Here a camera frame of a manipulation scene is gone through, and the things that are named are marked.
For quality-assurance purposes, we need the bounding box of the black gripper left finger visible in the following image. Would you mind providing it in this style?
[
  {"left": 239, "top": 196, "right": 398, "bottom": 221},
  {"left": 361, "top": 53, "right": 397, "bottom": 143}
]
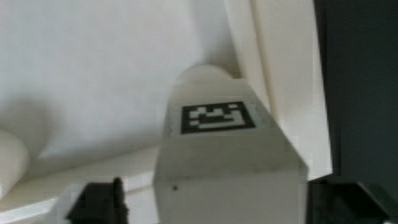
[{"left": 66, "top": 177, "right": 129, "bottom": 224}]

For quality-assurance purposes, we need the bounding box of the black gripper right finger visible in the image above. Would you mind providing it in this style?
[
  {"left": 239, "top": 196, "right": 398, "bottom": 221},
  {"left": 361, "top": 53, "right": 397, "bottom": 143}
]
[{"left": 306, "top": 180, "right": 398, "bottom": 224}]

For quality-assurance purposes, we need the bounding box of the white square table top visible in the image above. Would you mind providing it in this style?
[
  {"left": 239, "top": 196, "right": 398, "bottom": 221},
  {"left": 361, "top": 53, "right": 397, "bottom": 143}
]
[{"left": 0, "top": 0, "right": 333, "bottom": 224}]

